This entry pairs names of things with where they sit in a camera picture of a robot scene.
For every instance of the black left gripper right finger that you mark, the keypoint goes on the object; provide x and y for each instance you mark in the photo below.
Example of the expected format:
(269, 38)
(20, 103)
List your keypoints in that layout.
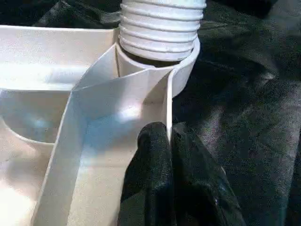
(197, 188)

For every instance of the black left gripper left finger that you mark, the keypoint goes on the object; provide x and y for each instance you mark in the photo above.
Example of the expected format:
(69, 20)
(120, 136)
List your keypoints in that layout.
(148, 188)

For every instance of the black plastic mat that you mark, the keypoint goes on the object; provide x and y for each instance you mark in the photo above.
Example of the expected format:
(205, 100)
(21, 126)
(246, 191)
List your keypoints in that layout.
(254, 117)

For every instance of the white plastic table leg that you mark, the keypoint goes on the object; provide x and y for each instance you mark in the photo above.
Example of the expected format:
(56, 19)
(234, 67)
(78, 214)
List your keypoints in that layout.
(162, 28)

